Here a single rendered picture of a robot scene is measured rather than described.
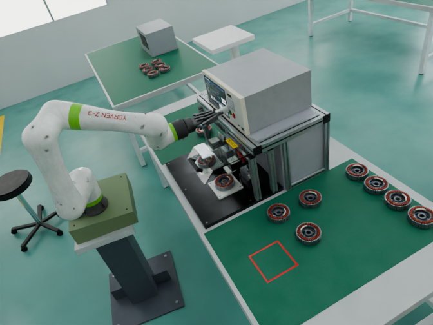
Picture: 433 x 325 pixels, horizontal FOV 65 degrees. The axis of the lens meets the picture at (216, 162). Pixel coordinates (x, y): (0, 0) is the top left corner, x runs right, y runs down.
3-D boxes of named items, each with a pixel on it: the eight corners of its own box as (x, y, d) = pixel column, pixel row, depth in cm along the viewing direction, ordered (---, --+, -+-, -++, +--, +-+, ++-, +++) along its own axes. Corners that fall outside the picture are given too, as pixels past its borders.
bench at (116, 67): (140, 170, 348) (112, 107, 302) (106, 104, 488) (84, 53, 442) (233, 129, 374) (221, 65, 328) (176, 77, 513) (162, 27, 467)
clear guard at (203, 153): (205, 185, 159) (202, 176, 155) (186, 160, 177) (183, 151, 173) (263, 157, 167) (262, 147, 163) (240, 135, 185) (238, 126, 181)
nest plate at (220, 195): (219, 200, 183) (219, 198, 182) (208, 184, 195) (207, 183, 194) (243, 187, 187) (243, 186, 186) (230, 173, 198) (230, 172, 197)
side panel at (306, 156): (287, 191, 182) (283, 143, 162) (283, 187, 184) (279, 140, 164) (328, 169, 188) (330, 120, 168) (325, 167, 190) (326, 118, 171)
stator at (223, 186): (220, 195, 184) (219, 189, 182) (212, 183, 193) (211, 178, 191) (238, 186, 187) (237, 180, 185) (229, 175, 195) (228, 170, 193)
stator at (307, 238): (326, 236, 155) (327, 231, 152) (308, 250, 151) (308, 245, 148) (308, 222, 163) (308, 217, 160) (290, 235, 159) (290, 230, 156)
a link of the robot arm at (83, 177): (73, 212, 176) (58, 186, 163) (83, 190, 187) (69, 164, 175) (97, 211, 174) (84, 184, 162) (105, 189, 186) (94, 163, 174)
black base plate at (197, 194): (205, 229, 172) (204, 226, 170) (165, 166, 220) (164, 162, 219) (283, 189, 183) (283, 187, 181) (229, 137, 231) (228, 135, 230)
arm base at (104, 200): (60, 227, 177) (55, 219, 173) (60, 207, 188) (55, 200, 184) (109, 211, 182) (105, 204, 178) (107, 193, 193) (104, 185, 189)
